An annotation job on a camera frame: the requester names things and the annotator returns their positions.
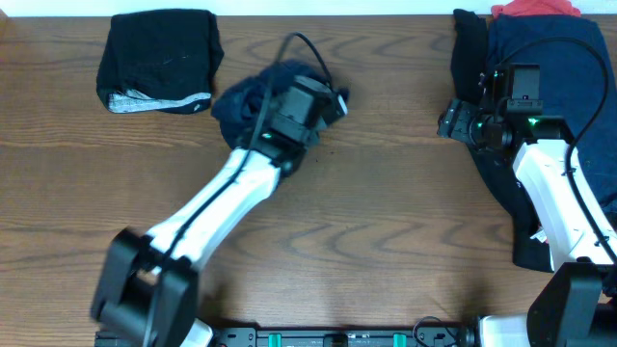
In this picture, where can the navy blue shorts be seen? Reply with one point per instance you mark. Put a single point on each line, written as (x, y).
(244, 111)

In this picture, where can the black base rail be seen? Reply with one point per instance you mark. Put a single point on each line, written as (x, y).
(423, 335)

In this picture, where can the folded black garment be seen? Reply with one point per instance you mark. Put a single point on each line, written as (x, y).
(160, 60)

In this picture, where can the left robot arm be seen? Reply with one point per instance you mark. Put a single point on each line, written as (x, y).
(149, 285)

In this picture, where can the red garment in pile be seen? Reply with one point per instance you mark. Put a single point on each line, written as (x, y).
(536, 7)

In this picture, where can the navy garment in pile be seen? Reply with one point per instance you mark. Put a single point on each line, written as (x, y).
(571, 85)

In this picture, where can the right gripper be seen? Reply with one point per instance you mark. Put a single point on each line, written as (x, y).
(456, 119)

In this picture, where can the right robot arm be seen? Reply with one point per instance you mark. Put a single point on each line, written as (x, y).
(578, 306)

